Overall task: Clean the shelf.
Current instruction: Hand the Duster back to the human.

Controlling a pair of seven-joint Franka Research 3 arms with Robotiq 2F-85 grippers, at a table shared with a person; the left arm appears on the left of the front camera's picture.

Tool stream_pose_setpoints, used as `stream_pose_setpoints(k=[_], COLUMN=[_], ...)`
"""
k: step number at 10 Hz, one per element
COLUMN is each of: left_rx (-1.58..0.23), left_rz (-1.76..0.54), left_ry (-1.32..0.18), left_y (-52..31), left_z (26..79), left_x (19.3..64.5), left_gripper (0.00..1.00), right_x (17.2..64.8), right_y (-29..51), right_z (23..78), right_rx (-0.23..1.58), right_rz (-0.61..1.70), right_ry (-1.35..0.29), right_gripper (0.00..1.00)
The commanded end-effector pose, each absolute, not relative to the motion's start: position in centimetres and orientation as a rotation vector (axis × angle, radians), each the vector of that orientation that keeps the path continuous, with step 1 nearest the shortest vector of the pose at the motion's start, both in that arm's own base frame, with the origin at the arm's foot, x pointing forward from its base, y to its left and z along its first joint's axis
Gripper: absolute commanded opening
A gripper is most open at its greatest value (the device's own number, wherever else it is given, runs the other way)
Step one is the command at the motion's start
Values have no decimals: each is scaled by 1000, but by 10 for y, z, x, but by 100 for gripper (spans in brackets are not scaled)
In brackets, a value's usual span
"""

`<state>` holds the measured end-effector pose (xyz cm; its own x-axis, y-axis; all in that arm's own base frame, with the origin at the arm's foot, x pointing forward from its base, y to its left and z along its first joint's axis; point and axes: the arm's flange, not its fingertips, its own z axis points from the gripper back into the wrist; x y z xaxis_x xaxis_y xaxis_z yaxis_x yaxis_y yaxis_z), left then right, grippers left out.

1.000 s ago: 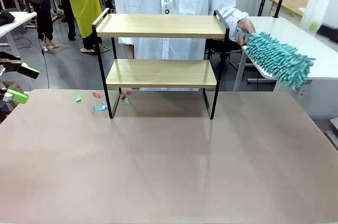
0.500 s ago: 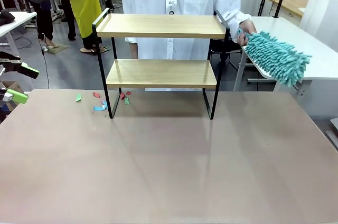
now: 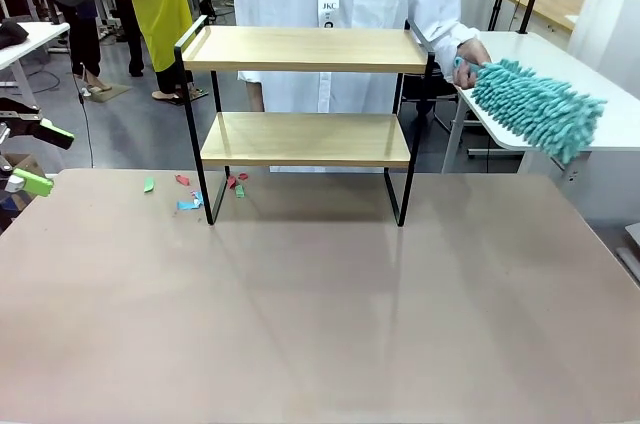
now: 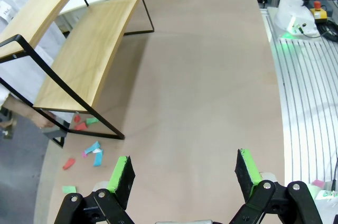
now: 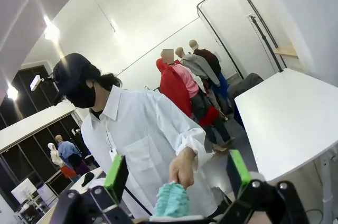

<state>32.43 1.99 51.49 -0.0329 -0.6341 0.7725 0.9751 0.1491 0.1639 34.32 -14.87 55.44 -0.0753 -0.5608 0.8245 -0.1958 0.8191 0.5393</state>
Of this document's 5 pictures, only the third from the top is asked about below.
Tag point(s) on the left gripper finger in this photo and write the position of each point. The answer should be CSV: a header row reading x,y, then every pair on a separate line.
x,y
32,183
55,133

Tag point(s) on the green paper scrap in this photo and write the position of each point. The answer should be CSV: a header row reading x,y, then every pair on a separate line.
x,y
240,191
149,185

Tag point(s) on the light blue paper scrap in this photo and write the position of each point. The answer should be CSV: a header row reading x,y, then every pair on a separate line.
x,y
186,205
196,196

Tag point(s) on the teal microfibre duster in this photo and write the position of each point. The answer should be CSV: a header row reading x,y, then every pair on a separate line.
x,y
540,104

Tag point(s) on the person's left forearm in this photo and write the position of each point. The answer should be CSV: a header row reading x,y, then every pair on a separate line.
x,y
450,29

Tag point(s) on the two-tier wood metal shelf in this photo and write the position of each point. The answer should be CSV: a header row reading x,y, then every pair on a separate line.
x,y
305,51

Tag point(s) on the person's left hand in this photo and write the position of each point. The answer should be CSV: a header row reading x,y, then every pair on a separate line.
x,y
472,56

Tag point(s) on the grey floor mat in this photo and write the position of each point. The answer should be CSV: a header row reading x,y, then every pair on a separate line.
x,y
112,92

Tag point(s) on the small white side table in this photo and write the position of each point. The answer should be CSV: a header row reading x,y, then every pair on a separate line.
x,y
35,41

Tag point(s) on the black cloth bundle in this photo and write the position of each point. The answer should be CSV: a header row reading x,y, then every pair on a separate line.
x,y
12,35

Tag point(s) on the person in yellow apron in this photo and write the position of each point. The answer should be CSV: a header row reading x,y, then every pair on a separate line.
x,y
155,9

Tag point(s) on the white name badge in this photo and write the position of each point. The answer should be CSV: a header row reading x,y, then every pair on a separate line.
x,y
328,6

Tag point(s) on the black office chair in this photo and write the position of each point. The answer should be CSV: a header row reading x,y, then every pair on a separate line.
x,y
440,89

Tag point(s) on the large white table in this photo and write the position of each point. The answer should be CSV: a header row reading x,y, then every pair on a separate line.
x,y
520,134

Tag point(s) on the wooden top table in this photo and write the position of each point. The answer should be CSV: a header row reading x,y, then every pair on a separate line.
x,y
555,4

